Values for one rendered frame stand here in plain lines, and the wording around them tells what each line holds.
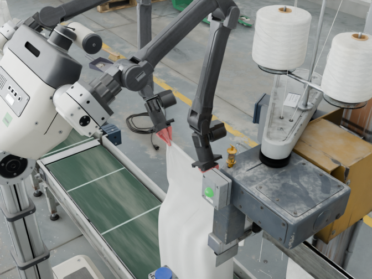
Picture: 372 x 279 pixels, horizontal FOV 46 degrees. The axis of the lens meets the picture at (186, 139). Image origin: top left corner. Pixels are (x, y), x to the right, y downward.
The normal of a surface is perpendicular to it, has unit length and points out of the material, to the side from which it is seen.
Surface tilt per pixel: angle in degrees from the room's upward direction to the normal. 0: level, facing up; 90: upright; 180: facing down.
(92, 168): 0
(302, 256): 90
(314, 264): 90
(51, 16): 59
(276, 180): 0
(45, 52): 50
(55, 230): 0
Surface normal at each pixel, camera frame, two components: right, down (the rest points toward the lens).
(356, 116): -0.80, 0.33
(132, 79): 0.54, 0.38
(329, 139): 0.01, -0.83
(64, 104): -0.39, -0.55
